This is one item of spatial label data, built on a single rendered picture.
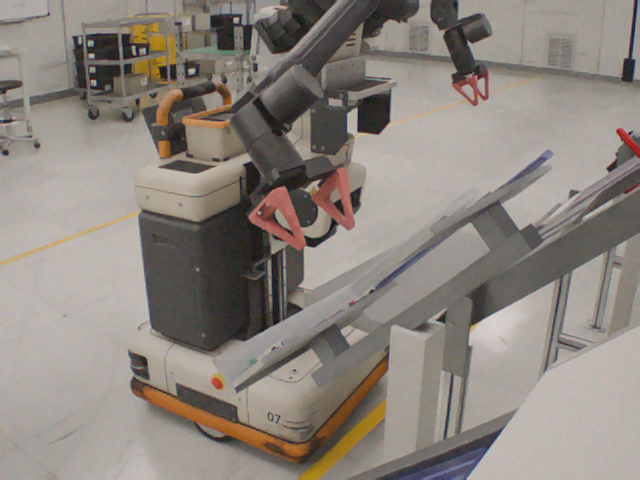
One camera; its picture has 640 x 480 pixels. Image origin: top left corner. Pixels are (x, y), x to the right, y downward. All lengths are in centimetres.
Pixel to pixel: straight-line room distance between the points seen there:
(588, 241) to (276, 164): 55
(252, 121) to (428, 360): 42
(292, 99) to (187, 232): 98
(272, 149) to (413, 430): 47
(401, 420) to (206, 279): 92
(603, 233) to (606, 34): 903
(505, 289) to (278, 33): 73
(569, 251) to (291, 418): 93
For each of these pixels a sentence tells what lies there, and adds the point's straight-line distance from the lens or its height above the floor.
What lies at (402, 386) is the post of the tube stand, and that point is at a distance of 100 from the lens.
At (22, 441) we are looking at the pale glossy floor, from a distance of 221.
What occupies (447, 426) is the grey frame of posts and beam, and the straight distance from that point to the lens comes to 139.
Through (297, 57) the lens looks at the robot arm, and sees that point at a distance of 97.
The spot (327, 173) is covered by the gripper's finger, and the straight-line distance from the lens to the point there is 87.
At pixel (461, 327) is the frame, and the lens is 124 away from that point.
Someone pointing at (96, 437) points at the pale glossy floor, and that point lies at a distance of 215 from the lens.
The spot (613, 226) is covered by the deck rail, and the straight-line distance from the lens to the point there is 112.
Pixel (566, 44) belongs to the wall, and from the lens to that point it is 1026.
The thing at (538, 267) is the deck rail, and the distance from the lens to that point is 118.
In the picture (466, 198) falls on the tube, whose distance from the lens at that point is 72.
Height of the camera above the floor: 131
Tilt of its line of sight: 22 degrees down
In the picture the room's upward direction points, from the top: straight up
